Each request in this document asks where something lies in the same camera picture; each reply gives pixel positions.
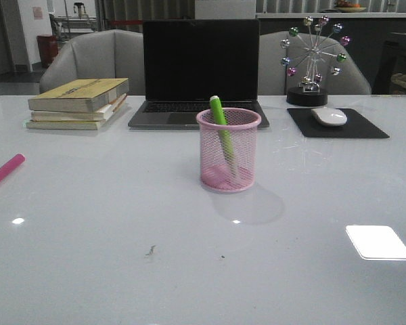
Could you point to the green highlighter pen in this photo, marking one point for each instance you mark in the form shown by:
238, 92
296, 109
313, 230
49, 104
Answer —
224, 135

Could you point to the pink highlighter pen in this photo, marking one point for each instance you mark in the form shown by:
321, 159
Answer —
9, 166

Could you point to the pink mesh pen holder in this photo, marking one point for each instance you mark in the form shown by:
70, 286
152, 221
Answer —
215, 173

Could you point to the grey open laptop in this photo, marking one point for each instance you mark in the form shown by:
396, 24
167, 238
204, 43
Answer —
188, 61

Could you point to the middle white book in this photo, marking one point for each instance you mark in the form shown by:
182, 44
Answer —
102, 114

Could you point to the right grey armchair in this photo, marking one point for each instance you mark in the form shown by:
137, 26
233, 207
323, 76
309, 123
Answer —
281, 65

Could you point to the grey armchair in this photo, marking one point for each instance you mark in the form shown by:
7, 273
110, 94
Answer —
281, 65
99, 55

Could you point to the white computer mouse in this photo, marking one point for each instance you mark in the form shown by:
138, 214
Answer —
331, 117

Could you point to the top yellow book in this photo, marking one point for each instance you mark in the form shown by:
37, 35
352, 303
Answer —
81, 95

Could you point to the yellow book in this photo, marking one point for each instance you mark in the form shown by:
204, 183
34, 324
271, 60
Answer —
66, 125
81, 95

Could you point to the left grey armchair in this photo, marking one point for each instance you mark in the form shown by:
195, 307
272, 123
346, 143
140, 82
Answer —
99, 55

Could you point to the ferris wheel desk toy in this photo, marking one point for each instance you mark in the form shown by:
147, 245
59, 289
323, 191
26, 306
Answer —
311, 52

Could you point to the black mouse pad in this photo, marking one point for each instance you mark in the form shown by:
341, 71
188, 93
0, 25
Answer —
356, 127

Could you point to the bottom yellow book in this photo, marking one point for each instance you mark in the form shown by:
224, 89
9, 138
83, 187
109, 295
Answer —
66, 125

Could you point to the metal cart in background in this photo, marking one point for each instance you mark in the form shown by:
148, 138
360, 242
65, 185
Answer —
71, 18

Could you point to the red trash bin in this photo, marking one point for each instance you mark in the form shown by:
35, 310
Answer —
48, 49

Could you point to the fruit bowl on counter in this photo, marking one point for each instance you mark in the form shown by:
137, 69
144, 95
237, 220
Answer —
348, 6

